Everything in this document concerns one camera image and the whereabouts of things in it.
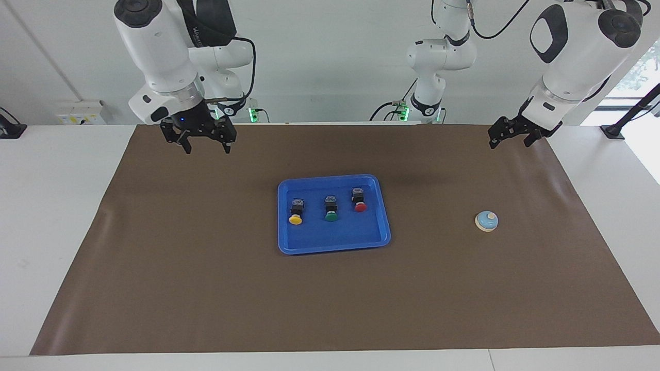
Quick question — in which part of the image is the white wall socket box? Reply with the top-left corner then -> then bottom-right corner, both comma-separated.
56,99 -> 107,125

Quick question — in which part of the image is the black left base cable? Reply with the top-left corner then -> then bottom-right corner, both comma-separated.
369,77 -> 418,123

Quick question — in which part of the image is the black table clamp mount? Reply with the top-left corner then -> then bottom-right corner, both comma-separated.
0,107 -> 27,139

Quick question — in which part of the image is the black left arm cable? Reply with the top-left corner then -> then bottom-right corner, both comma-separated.
467,0 -> 533,40

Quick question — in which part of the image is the brown table mat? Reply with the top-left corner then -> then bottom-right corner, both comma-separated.
29,123 -> 660,356

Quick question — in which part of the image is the light blue call bell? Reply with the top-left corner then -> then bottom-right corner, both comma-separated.
475,210 -> 499,232

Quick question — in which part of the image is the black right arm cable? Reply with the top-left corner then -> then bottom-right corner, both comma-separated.
199,35 -> 257,105

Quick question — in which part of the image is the blue plastic tray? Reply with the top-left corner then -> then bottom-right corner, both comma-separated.
277,174 -> 391,255

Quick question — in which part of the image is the black angled stand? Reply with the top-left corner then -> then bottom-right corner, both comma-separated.
600,82 -> 660,140

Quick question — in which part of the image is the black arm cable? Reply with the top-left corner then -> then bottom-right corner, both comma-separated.
199,35 -> 257,105
467,0 -> 533,40

